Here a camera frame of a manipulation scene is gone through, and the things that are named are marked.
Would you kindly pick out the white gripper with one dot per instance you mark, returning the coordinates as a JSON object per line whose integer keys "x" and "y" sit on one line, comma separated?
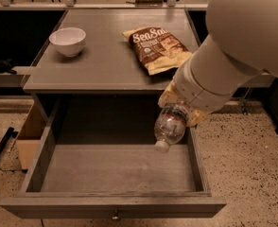
{"x": 186, "y": 90}

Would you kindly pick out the clear plastic water bottle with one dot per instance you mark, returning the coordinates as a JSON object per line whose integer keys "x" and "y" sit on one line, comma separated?
{"x": 170, "y": 126}

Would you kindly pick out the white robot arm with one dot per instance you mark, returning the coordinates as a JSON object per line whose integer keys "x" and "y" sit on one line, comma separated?
{"x": 242, "y": 43}

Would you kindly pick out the open grey top drawer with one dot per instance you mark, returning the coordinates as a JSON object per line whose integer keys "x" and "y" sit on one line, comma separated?
{"x": 97, "y": 156}

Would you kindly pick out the metal drawer knob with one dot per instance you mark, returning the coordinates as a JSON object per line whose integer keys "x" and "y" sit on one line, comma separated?
{"x": 115, "y": 216}

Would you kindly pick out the brown sea salt chips bag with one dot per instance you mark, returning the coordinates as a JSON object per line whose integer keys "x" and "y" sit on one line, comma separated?
{"x": 157, "y": 49}

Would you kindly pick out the white ceramic bowl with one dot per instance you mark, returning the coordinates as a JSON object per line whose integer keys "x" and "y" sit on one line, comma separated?
{"x": 68, "y": 41}

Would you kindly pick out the cardboard box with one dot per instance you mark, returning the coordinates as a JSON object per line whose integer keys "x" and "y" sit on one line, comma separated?
{"x": 29, "y": 136}

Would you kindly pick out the black cloth on rail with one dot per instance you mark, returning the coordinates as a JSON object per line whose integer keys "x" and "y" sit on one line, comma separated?
{"x": 7, "y": 67}

